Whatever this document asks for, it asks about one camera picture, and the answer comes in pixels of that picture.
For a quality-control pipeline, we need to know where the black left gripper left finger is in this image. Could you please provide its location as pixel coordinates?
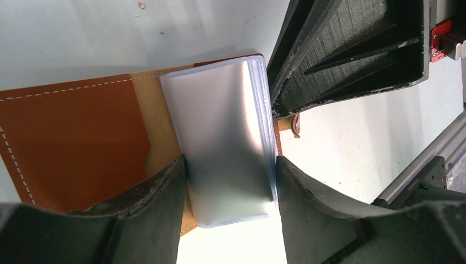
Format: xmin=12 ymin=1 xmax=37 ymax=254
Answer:
xmin=1 ymin=156 xmax=187 ymax=263

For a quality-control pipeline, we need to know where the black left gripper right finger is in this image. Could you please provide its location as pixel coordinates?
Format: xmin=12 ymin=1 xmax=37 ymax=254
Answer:
xmin=276 ymin=156 xmax=465 ymax=263

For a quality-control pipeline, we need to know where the brown leather card holder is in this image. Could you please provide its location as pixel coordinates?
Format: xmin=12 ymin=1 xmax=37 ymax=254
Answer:
xmin=0 ymin=53 xmax=302 ymax=238

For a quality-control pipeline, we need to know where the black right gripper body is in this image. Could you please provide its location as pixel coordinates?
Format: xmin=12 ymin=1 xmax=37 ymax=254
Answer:
xmin=430 ymin=0 xmax=465 ymax=62

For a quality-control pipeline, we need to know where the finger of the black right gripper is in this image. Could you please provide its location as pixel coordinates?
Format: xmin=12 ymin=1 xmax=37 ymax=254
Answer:
xmin=267 ymin=0 xmax=430 ymax=120

